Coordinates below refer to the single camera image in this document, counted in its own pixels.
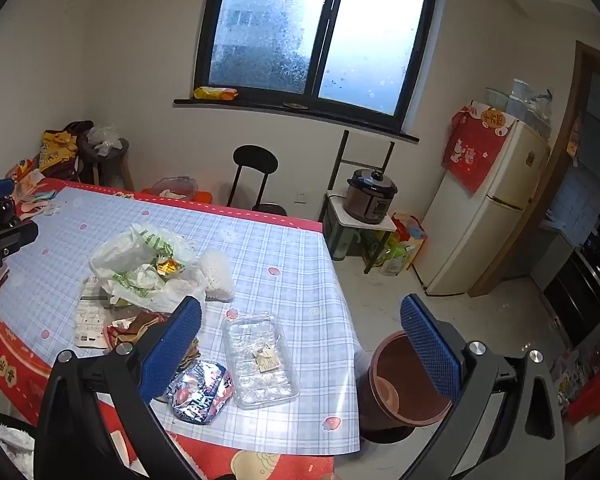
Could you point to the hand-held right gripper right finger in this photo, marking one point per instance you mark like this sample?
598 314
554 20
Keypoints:
430 350

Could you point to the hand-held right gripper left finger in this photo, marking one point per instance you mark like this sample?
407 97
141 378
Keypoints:
172 350

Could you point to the brown paper wrapper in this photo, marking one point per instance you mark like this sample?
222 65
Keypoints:
140 325

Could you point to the brown plastic bin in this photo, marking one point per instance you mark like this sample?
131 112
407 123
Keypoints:
400 385

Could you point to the blue snack bag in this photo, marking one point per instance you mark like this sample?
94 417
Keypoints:
205 390

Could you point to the clear plastic tray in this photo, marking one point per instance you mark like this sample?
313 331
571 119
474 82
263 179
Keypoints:
250 340

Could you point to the white printed paper packet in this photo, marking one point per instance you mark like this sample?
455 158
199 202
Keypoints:
90 320

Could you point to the pink plastic scoops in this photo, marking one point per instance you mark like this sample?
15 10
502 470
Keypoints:
35 202

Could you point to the white crumpled tissue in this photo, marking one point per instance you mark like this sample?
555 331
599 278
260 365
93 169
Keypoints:
217 272

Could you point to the white plastic bag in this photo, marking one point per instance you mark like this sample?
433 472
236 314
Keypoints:
130 260

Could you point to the cream refrigerator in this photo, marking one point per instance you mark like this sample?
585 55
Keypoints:
470 240

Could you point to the clear crumpled plastic bag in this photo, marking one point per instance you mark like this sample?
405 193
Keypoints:
102 137

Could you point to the round dark stool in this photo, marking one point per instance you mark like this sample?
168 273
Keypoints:
112 160

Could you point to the blue plaid tablecloth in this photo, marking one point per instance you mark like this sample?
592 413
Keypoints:
280 260

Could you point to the black oven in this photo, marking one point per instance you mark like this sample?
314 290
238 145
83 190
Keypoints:
580 290

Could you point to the clear plastic bowl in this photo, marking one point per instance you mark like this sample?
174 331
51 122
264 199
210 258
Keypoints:
172 187

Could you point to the dark electric pressure cooker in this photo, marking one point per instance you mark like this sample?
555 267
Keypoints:
365 200

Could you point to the small white table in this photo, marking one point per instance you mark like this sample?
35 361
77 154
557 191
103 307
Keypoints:
337 215

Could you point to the white fluffy cloth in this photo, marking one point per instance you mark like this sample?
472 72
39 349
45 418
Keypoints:
10 442

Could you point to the red printed cloth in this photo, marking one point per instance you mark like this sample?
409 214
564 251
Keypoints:
467 155

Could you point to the black round-back chair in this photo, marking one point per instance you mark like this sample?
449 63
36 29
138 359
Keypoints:
255 160

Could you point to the black window sill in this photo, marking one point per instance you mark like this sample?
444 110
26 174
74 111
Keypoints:
410 136

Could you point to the orange snack packet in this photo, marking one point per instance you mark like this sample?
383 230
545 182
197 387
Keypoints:
215 93

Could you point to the clear plastic containers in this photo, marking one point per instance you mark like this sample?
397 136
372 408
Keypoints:
522 102

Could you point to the dark framed window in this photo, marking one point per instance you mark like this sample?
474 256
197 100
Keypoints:
270 25

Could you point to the thin metal rack frame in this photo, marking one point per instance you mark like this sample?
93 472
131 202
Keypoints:
343 150

